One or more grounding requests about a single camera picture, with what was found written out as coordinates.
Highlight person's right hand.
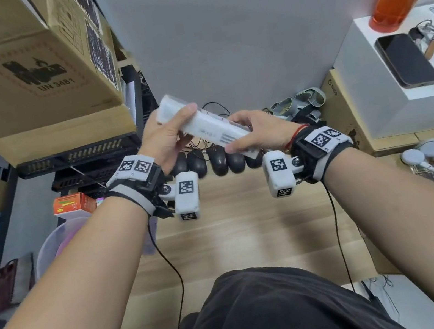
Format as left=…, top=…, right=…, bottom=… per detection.
left=218, top=100, right=308, bottom=164

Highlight person's left hand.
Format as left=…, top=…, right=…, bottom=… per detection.
left=134, top=103, right=209, bottom=178

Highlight long white packet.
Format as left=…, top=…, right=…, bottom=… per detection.
left=151, top=80, right=261, bottom=176

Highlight person's left forearm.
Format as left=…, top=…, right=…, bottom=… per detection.
left=0, top=187, right=170, bottom=329

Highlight person's right forearm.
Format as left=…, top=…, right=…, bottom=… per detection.
left=317, top=132, right=434, bottom=329

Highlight black computer mouse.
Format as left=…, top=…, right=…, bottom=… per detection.
left=205, top=144, right=231, bottom=179
left=186, top=148, right=210, bottom=180
left=244, top=150, right=267, bottom=171
left=168, top=152, right=191, bottom=176
left=226, top=150, right=248, bottom=176

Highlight brown cardboard box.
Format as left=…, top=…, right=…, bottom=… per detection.
left=315, top=51, right=434, bottom=165

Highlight flat plain cardboard box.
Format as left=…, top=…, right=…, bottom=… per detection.
left=0, top=101, right=141, bottom=170

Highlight black vented device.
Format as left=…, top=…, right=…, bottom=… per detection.
left=48, top=157, right=129, bottom=197

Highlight small orange box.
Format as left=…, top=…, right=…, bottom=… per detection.
left=51, top=189, right=99, bottom=221

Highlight large white box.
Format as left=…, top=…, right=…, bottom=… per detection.
left=325, top=4, right=434, bottom=145

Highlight black shorts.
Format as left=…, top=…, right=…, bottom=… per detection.
left=144, top=242, right=411, bottom=329

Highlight large printed cardboard box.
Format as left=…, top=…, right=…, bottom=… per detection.
left=0, top=0, right=128, bottom=139

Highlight clear plastic bucket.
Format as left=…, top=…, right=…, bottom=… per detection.
left=28, top=215, right=99, bottom=283

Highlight black smartphone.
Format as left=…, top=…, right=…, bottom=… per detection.
left=373, top=28, right=434, bottom=94

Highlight dark red bag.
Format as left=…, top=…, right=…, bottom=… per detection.
left=0, top=253, right=43, bottom=315

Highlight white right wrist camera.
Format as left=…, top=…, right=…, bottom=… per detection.
left=260, top=148, right=299, bottom=200

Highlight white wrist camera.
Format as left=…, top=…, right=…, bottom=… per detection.
left=260, top=148, right=299, bottom=200
left=168, top=169, right=206, bottom=224

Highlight red string bracelet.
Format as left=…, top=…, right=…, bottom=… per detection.
left=280, top=123, right=315, bottom=155

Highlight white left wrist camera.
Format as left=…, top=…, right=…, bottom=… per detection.
left=168, top=169, right=206, bottom=224

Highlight left wrist strap with markers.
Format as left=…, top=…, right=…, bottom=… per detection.
left=99, top=149, right=176, bottom=229

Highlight wrist strap with markers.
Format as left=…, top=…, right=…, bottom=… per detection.
left=99, top=149, right=176, bottom=229
left=287, top=120, right=360, bottom=187

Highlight right wrist strap with markers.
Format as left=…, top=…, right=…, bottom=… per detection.
left=287, top=120, right=360, bottom=187

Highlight black network switch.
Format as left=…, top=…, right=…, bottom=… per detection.
left=13, top=131, right=146, bottom=181

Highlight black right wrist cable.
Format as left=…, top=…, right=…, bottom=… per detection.
left=322, top=180, right=357, bottom=296

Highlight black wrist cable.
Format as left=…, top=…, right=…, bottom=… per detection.
left=322, top=180, right=357, bottom=296
left=145, top=215, right=192, bottom=329

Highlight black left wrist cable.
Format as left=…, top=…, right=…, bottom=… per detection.
left=145, top=215, right=192, bottom=329

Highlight key bunch with strap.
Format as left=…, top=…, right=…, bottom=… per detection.
left=405, top=18, right=434, bottom=62

